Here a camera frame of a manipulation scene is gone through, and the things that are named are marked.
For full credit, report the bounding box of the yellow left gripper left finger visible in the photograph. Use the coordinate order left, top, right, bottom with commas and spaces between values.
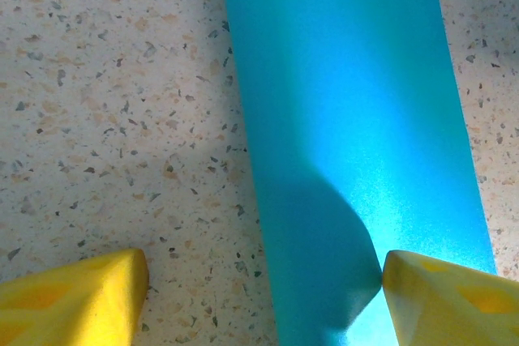
0, 247, 149, 346

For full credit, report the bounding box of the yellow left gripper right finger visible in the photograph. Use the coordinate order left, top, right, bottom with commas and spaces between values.
380, 249, 519, 346

